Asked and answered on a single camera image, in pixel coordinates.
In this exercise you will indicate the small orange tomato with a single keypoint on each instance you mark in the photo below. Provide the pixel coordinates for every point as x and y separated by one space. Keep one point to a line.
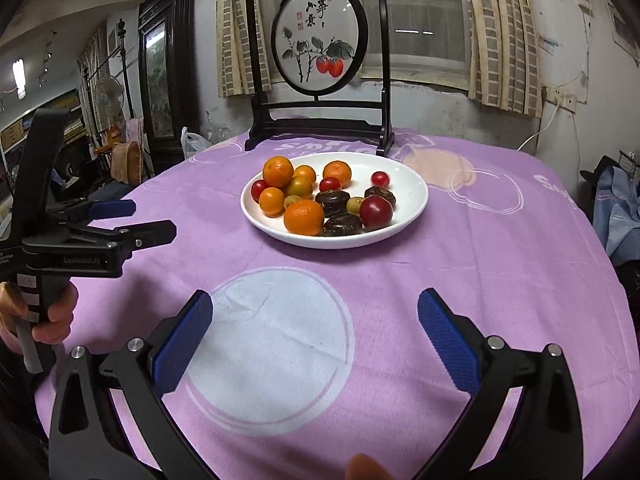
304 174

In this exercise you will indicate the white standing fan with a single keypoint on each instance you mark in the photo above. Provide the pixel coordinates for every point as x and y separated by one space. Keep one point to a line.
110 92

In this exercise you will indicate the checked beige curtain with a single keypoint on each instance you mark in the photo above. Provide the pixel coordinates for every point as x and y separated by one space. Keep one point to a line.
505 35
235 35

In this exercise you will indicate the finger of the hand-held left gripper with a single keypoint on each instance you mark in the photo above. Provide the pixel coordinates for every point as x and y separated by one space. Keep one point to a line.
150 232
115 207

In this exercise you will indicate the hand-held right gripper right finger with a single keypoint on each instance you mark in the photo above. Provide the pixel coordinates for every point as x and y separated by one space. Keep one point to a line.
447 345

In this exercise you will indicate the white wall socket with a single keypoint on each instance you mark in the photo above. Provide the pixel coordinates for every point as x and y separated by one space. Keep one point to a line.
562 95

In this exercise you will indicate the purple printed tablecloth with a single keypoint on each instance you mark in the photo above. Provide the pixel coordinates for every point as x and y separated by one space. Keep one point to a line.
500 270

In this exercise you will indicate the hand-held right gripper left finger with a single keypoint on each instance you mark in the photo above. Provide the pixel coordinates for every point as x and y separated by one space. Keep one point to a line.
182 345

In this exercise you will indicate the person's right hand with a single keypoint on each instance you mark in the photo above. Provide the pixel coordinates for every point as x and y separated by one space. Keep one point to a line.
367 469

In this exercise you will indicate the dark brown round fruit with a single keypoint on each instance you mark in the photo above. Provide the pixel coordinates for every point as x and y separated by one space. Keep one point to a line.
332 201
342 224
380 195

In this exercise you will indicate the white plastic bag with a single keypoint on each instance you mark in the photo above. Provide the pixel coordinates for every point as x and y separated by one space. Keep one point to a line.
195 144

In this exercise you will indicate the black cloth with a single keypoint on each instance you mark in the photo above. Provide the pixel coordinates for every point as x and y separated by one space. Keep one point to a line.
597 170

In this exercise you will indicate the yellow-green tomato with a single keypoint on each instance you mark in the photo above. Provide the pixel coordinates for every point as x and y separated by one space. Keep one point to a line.
299 186

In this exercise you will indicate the small yellow-green fruit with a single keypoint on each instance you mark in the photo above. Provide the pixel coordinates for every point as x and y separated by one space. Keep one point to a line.
355 205
291 201

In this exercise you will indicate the person's left hand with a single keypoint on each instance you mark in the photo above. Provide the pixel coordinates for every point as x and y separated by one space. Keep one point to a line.
57 320

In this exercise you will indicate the large red tomato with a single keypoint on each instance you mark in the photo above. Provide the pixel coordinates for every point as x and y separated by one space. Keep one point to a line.
376 211

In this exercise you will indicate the dark wooden cabinet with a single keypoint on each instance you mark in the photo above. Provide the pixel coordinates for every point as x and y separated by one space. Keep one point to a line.
167 60

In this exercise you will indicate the window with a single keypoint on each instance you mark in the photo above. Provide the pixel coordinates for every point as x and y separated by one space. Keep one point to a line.
425 20

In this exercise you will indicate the white oval plate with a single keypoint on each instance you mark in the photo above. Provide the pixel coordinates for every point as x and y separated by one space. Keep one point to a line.
410 185

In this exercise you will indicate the round painted table screen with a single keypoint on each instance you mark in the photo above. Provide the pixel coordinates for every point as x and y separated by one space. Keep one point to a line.
320 130

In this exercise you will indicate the white light bulb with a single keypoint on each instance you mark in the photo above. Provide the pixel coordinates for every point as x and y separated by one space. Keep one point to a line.
19 77

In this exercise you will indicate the blue cloth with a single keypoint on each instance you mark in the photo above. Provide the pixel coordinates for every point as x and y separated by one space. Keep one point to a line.
620 210

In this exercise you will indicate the red cherry tomato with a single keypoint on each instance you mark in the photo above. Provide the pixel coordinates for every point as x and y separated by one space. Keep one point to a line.
258 189
330 183
380 178

